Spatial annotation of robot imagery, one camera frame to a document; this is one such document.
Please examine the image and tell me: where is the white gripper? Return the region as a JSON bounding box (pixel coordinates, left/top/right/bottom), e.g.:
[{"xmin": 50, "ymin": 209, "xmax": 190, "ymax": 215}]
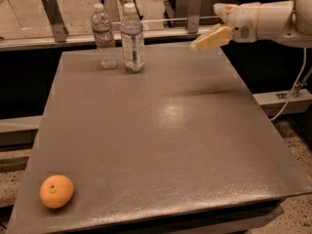
[{"xmin": 190, "ymin": 1, "xmax": 294, "ymax": 52}]

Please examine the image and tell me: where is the blue label plastic bottle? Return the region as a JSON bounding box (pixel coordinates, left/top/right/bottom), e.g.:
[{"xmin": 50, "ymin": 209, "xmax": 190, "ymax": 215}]
[{"xmin": 120, "ymin": 3, "xmax": 145, "ymax": 73}]

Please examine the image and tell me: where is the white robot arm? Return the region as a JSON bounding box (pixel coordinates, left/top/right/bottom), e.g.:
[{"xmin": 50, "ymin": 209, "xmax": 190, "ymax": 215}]
[{"xmin": 191, "ymin": 0, "xmax": 312, "ymax": 52}]

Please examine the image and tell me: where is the red label water bottle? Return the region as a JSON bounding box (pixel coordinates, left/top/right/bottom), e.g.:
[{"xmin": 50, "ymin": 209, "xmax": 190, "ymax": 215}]
[{"xmin": 91, "ymin": 3, "xmax": 117, "ymax": 69}]

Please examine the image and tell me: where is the orange fruit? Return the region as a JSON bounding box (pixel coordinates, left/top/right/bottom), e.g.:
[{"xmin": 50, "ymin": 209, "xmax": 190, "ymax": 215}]
[{"xmin": 39, "ymin": 175, "xmax": 74, "ymax": 209}]

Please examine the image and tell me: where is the right metal bracket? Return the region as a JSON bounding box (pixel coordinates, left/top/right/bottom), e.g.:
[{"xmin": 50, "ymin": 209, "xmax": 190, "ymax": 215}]
[{"xmin": 187, "ymin": 0, "xmax": 202, "ymax": 33}]

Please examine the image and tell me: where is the metal bracket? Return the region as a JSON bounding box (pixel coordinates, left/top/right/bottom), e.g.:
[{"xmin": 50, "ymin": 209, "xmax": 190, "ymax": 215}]
[
  {"xmin": 187, "ymin": 0, "xmax": 202, "ymax": 33},
  {"xmin": 41, "ymin": 0, "xmax": 69, "ymax": 43}
]

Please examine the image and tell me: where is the white cable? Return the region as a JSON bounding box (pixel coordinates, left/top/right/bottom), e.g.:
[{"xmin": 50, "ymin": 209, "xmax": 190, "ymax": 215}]
[{"xmin": 269, "ymin": 47, "xmax": 308, "ymax": 123}]

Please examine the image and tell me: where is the left metal bracket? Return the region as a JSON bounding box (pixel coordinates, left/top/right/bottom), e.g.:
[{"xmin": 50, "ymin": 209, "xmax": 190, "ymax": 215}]
[{"xmin": 41, "ymin": 0, "xmax": 69, "ymax": 43}]

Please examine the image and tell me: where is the metal rail frame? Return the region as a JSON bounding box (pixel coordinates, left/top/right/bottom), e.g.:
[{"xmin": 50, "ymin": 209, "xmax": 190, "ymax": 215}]
[{"xmin": 0, "ymin": 26, "xmax": 211, "ymax": 52}]

